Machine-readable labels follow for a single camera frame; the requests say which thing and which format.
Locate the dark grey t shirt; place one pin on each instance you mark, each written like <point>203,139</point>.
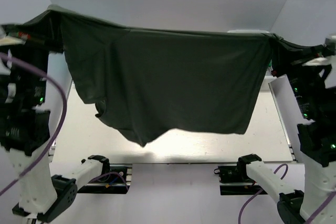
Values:
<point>145,82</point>

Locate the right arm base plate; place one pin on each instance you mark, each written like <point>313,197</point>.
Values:
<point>231,182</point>

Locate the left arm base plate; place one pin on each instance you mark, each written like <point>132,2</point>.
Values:
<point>113,184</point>

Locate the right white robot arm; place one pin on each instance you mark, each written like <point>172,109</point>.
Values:
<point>307,69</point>

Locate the white plastic basket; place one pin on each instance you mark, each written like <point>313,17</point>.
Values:
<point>255,31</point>

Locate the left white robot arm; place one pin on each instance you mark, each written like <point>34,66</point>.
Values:
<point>25,134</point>

